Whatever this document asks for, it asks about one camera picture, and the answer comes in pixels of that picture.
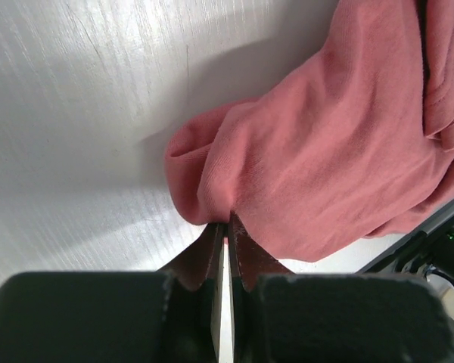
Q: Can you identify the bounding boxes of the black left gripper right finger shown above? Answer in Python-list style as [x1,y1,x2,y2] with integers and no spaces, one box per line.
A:
[227,216,454,362]

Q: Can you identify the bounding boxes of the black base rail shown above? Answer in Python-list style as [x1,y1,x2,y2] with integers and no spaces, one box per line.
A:
[359,200,454,287]

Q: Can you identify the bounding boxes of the pink t shirt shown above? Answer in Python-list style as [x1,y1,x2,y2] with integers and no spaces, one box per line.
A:
[165,1,454,262]

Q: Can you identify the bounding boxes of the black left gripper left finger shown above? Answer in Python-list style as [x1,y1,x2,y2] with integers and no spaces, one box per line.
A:
[0,224,224,362]

